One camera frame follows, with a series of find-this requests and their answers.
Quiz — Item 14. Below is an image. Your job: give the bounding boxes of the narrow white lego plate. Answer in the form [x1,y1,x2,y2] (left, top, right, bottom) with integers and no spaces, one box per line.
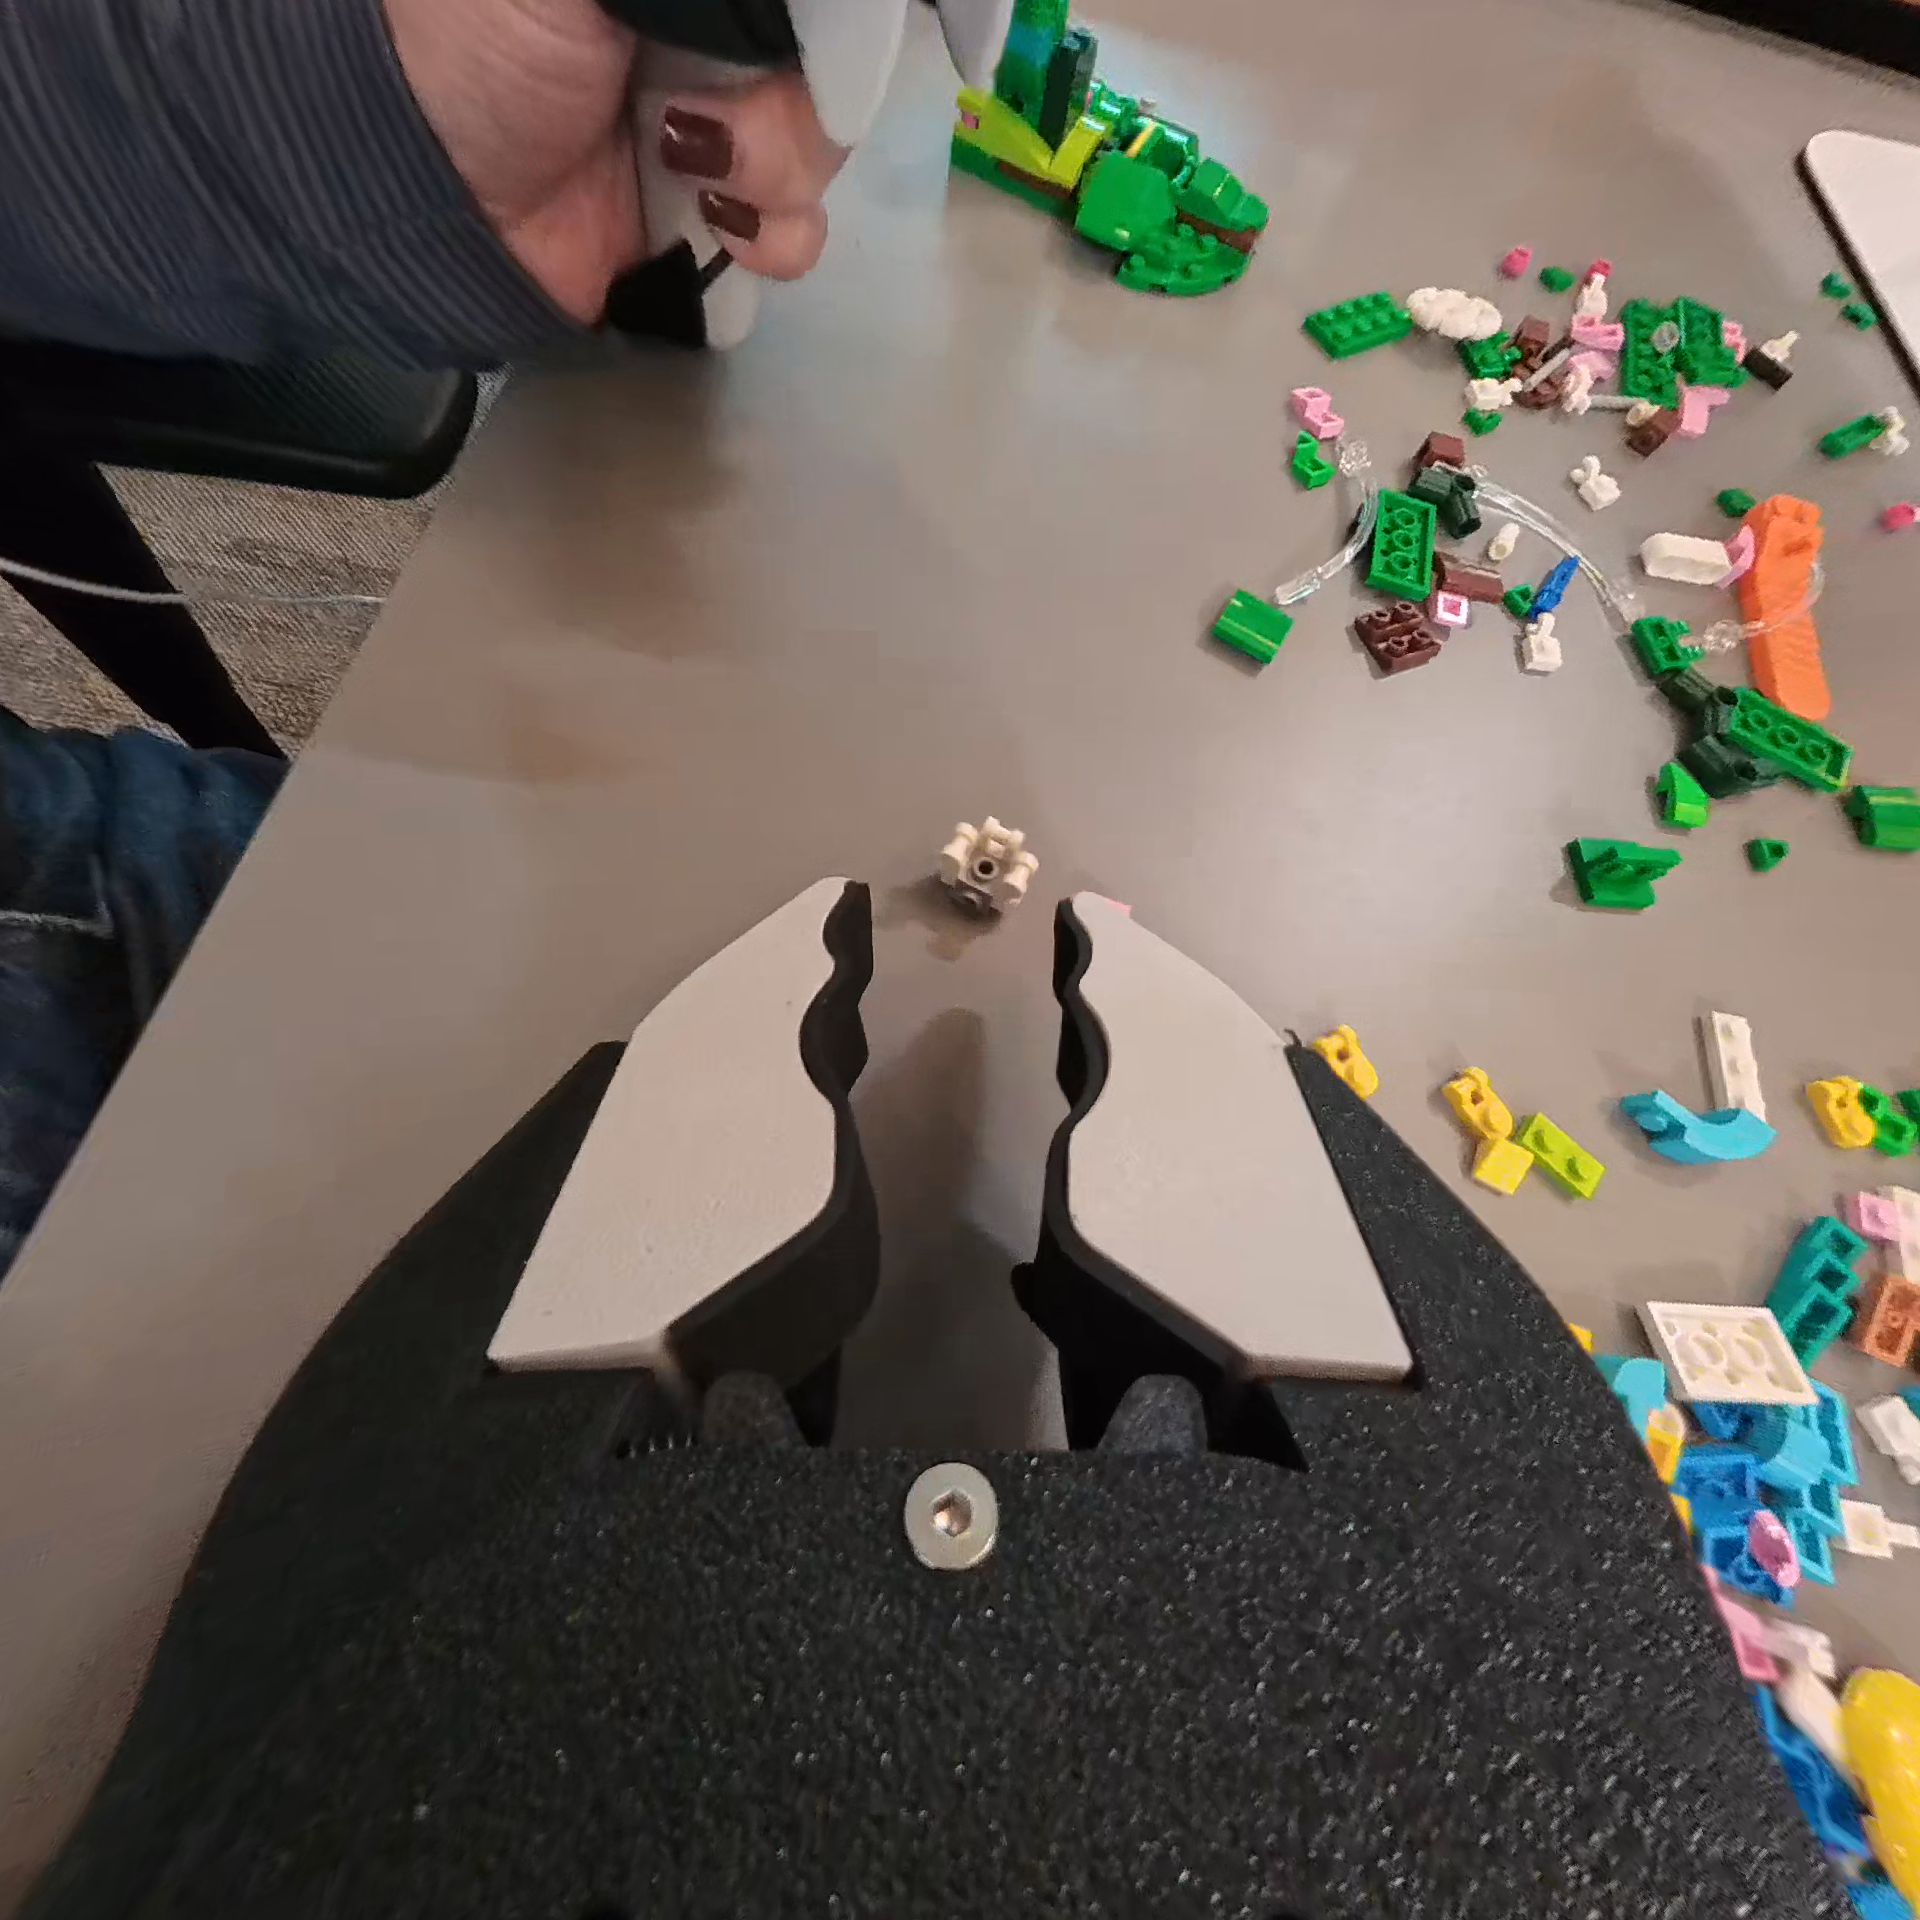
[1699,1011,1769,1127]

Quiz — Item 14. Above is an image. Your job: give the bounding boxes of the person's left forearm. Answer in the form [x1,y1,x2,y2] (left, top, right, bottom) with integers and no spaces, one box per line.
[0,0,601,376]

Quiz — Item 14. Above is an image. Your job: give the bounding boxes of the small grey toy brick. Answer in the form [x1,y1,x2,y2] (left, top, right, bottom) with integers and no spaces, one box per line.
[936,816,1040,921]

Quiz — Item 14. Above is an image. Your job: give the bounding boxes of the orange brick separator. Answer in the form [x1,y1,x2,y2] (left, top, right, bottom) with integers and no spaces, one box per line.
[1731,495,1835,722]

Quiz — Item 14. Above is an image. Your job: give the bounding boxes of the person's left hand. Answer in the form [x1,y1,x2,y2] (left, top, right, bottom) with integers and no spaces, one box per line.
[383,0,855,329]

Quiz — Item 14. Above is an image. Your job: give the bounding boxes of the black office chair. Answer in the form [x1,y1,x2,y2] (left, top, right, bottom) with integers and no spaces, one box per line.
[0,344,483,759]

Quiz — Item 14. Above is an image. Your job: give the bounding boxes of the pile of colourful lego bricks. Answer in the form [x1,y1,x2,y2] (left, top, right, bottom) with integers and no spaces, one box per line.
[1568,1184,1920,1920]

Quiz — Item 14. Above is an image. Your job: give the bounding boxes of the person's blue jeans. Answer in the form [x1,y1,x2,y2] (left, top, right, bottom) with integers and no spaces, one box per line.
[0,708,291,1286]

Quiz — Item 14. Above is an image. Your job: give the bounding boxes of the pile of green brown bricks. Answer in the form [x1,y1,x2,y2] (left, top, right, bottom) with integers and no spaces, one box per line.
[1207,240,1920,916]

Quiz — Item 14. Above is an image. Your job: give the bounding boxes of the lime lego brick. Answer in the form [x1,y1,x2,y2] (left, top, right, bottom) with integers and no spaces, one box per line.
[1516,1112,1604,1201]

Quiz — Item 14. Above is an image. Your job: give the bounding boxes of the yellow lego dome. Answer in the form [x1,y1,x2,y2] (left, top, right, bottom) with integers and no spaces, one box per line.
[1837,1668,1920,1870]

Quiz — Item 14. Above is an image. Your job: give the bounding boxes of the blue curved lego piece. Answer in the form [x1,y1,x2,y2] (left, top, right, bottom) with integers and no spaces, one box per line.
[1619,1089,1778,1166]

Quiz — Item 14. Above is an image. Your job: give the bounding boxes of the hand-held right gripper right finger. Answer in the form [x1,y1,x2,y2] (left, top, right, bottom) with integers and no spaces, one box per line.
[1032,892,1418,1401]

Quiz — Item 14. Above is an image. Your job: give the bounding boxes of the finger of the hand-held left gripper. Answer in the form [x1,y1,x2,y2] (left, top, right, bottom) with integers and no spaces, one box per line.
[936,0,1026,96]
[792,0,905,148]

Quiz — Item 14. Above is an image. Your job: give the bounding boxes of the white cable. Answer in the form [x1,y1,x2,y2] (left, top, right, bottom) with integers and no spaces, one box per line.
[0,556,389,609]

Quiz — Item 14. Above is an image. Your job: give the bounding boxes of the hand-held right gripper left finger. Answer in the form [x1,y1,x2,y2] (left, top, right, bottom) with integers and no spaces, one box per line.
[487,879,887,1392]

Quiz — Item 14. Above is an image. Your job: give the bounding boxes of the white rounded board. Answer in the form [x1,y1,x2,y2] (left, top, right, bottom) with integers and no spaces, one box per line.
[1799,131,1920,396]

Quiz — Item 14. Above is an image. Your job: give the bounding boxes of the green lego build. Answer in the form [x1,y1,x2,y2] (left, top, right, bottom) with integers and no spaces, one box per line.
[949,0,1272,297]

